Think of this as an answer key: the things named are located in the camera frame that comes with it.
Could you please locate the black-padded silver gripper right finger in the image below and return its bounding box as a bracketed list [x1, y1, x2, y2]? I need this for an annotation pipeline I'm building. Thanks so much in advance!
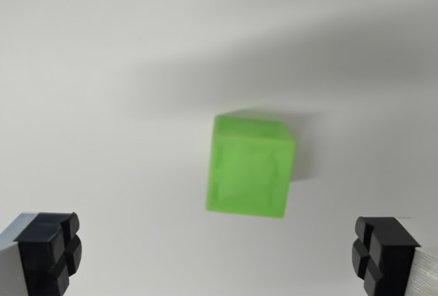
[351, 215, 438, 296]

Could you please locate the black-padded silver gripper left finger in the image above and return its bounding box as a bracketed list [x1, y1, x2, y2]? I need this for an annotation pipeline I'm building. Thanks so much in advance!
[0, 211, 83, 296]

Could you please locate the green embossed plastic cube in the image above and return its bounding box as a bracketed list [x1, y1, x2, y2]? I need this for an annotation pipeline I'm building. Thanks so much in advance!
[204, 108, 296, 220]

